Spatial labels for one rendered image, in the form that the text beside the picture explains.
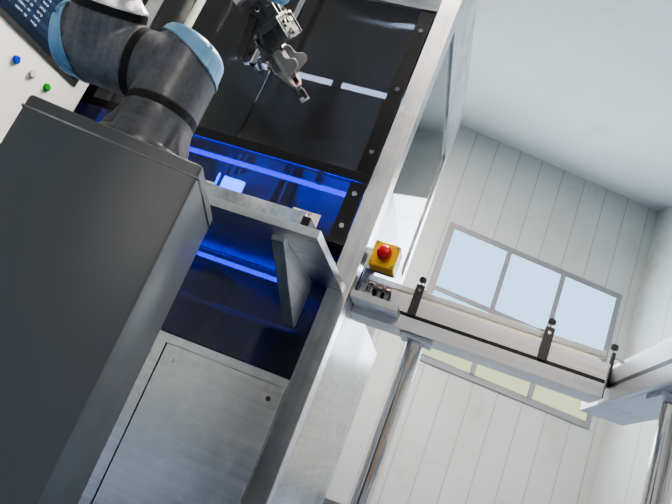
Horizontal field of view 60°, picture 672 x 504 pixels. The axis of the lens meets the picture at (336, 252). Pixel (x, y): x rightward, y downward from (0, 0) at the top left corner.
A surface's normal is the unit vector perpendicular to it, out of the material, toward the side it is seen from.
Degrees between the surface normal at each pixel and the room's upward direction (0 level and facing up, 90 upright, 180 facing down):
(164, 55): 90
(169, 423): 90
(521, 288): 90
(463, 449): 90
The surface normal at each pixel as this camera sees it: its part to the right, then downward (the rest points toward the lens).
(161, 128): 0.63, -0.30
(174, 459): -0.14, -0.33
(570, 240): 0.15, -0.23
